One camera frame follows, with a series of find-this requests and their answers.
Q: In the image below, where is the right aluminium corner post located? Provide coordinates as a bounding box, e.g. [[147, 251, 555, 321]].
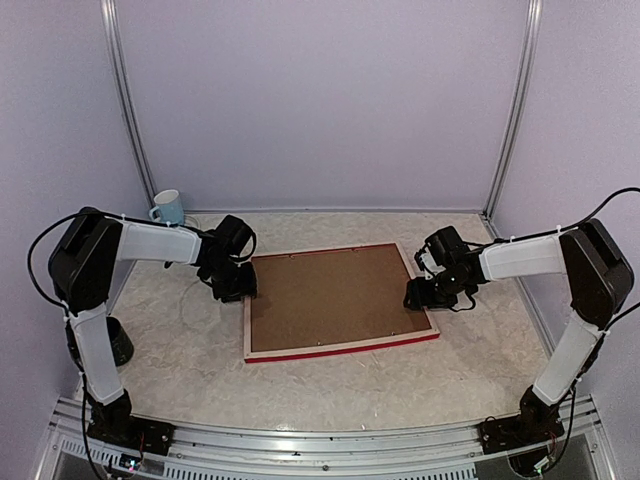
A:
[[483, 0, 544, 221]]

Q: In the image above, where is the red wooden picture frame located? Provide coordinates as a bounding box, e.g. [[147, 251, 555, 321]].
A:
[[242, 242, 442, 365]]

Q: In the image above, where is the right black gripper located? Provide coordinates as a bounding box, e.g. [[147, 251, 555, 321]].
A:
[[404, 268, 469, 310]]

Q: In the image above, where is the light blue mug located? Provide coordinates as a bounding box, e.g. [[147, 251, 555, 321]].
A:
[[148, 189, 185, 225]]

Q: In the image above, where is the dark green mug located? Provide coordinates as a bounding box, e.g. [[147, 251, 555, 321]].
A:
[[106, 316, 135, 367]]

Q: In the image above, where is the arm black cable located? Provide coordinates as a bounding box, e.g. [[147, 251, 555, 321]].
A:
[[569, 187, 640, 331], [27, 214, 101, 316]]

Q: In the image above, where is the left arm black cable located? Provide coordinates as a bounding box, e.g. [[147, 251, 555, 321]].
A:
[[27, 214, 101, 316]]

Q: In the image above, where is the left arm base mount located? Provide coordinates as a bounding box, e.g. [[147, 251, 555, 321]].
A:
[[87, 417, 176, 456]]

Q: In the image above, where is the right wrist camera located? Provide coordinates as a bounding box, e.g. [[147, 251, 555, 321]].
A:
[[414, 249, 438, 279]]

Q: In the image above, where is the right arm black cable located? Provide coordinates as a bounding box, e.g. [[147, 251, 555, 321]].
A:
[[569, 187, 640, 331]]

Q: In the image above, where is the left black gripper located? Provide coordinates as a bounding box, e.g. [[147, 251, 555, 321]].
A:
[[204, 258, 257, 303]]

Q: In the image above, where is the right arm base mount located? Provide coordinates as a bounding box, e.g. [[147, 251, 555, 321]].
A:
[[477, 416, 565, 455]]

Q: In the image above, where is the left aluminium corner post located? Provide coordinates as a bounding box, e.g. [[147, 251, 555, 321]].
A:
[[100, 0, 156, 207]]

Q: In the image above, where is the aluminium corner post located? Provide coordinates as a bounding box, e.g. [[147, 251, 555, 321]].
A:
[[483, 0, 544, 221], [100, 0, 156, 207]]

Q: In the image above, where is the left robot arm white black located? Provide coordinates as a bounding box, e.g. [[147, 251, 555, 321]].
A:
[[48, 207, 257, 448]]

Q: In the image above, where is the aluminium front rail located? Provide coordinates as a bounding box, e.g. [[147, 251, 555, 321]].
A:
[[31, 397, 622, 479]]

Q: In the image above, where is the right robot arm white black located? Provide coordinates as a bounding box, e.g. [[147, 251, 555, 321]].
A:
[[403, 219, 634, 452]]

